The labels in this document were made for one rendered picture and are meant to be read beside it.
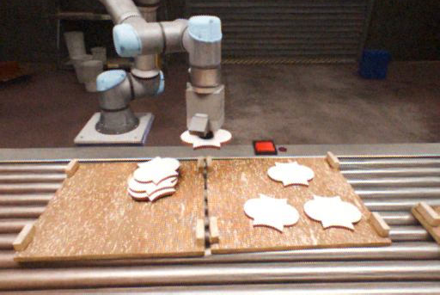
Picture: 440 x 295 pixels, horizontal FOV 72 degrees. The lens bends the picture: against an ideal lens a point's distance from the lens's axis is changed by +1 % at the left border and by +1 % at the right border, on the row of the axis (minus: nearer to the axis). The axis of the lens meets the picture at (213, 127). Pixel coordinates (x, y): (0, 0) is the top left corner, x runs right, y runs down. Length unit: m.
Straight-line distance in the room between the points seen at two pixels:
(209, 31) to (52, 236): 0.59
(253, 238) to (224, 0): 4.85
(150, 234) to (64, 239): 0.19
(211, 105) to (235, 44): 4.76
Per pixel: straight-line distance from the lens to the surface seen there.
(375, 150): 1.21
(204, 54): 0.70
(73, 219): 0.84
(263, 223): 0.75
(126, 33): 0.74
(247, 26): 5.44
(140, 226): 0.77
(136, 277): 0.71
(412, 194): 1.04
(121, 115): 1.29
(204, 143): 0.78
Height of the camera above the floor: 1.47
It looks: 27 degrees down
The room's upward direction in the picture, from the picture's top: straight up
